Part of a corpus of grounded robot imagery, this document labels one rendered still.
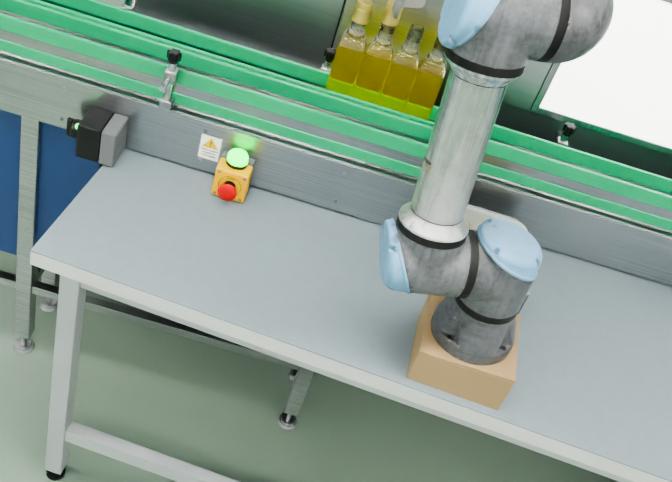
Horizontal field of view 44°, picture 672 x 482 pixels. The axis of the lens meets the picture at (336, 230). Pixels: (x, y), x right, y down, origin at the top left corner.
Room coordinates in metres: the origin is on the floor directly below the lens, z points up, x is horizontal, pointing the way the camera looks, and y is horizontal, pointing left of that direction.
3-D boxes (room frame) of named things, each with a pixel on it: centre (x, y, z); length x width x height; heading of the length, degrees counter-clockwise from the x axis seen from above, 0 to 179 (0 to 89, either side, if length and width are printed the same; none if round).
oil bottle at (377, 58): (1.60, 0.04, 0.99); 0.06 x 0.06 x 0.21; 4
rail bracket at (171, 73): (1.39, 0.41, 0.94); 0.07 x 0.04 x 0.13; 4
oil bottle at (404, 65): (1.60, -0.02, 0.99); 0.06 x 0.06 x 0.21; 4
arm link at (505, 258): (1.12, -0.28, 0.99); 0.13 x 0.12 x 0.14; 106
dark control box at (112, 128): (1.36, 0.52, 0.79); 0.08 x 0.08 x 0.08; 4
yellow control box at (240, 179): (1.39, 0.24, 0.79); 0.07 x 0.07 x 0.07; 4
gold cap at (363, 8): (1.59, 0.09, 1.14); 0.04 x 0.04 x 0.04
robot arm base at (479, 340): (1.12, -0.29, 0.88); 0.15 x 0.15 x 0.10
